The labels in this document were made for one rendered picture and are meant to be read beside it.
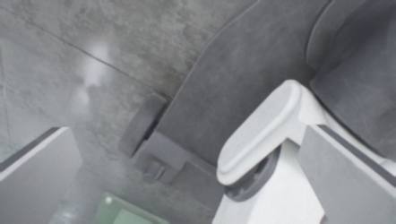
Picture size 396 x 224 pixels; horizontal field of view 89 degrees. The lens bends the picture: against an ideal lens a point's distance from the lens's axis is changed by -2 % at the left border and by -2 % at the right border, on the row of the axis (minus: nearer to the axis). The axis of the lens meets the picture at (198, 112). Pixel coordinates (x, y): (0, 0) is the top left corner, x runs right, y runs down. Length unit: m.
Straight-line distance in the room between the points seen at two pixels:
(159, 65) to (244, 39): 0.31
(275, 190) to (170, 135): 0.29
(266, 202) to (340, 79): 0.18
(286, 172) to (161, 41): 0.46
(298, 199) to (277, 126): 0.12
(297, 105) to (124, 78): 0.55
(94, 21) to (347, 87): 0.62
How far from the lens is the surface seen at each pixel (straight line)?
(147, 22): 0.62
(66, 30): 0.77
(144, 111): 0.54
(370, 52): 0.29
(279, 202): 0.33
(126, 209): 1.18
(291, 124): 0.27
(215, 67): 0.41
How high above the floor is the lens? 0.56
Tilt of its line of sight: 57 degrees down
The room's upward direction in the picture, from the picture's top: 158 degrees counter-clockwise
